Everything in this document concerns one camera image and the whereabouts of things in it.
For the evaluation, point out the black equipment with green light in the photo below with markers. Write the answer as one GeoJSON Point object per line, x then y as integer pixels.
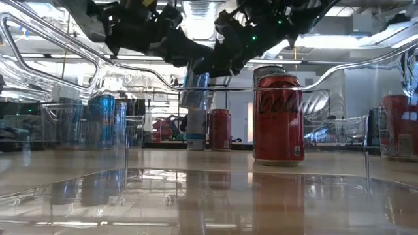
{"type": "Point", "coordinates": [19, 111]}

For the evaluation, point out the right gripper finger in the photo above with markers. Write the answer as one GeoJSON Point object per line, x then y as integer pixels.
{"type": "Point", "coordinates": [225, 49]}

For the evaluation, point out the ceiling strip light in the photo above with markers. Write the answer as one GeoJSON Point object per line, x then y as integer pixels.
{"type": "Point", "coordinates": [274, 61]}
{"type": "Point", "coordinates": [140, 58]}

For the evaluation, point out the red background object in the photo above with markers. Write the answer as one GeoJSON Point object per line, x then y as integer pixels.
{"type": "Point", "coordinates": [161, 129]}

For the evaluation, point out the red cola can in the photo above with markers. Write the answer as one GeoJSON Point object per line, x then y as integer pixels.
{"type": "Point", "coordinates": [398, 127]}
{"type": "Point", "coordinates": [279, 130]}
{"type": "Point", "coordinates": [219, 130]}

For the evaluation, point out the silver ventilation duct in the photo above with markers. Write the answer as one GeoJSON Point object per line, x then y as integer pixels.
{"type": "Point", "coordinates": [199, 19]}

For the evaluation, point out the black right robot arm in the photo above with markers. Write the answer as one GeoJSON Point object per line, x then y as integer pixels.
{"type": "Point", "coordinates": [326, 5]}

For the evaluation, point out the blue silver energy drink can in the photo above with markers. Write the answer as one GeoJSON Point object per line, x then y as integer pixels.
{"type": "Point", "coordinates": [196, 94]}
{"type": "Point", "coordinates": [70, 122]}
{"type": "Point", "coordinates": [120, 124]}
{"type": "Point", "coordinates": [102, 120]}

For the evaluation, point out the clear plastic bin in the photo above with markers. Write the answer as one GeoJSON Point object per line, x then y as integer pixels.
{"type": "Point", "coordinates": [346, 130]}
{"type": "Point", "coordinates": [134, 130]}
{"type": "Point", "coordinates": [209, 202]}

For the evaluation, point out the small yellow tag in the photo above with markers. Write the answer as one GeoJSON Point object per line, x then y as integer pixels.
{"type": "Point", "coordinates": [148, 2]}

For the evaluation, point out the black aluminium table frame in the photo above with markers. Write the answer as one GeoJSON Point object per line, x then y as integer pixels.
{"type": "Point", "coordinates": [241, 147]}

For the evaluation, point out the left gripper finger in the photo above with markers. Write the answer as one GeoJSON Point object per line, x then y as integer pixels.
{"type": "Point", "coordinates": [189, 52]}

